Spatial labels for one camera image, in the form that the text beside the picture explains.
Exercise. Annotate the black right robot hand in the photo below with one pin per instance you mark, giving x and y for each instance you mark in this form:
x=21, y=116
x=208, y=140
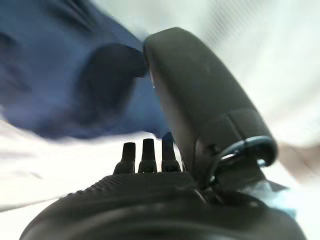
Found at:
x=205, y=100

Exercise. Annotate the blue garment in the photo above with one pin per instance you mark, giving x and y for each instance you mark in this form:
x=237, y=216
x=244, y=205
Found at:
x=50, y=75

